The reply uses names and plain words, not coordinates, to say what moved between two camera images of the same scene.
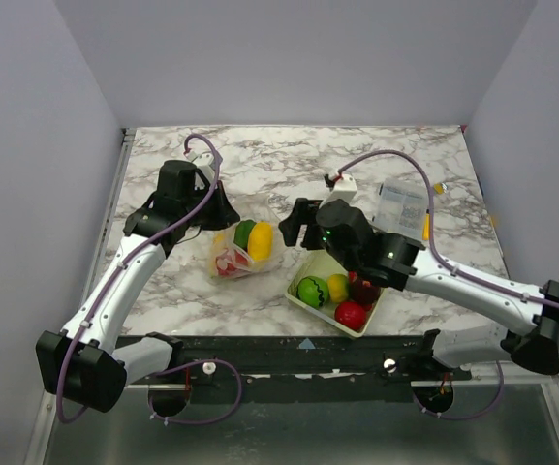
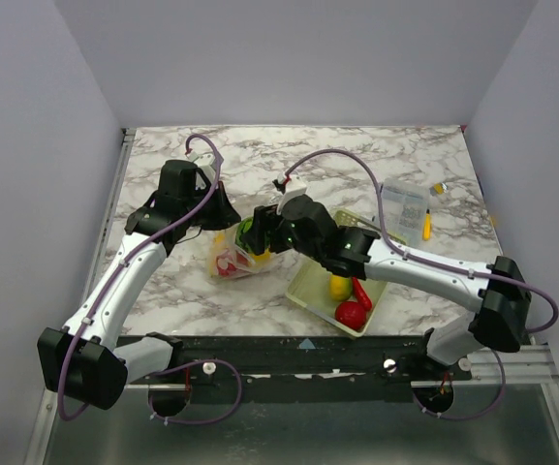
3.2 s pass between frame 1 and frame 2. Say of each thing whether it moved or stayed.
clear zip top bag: stayed
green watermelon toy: moved
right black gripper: moved
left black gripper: stayed
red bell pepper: stayed
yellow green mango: stayed
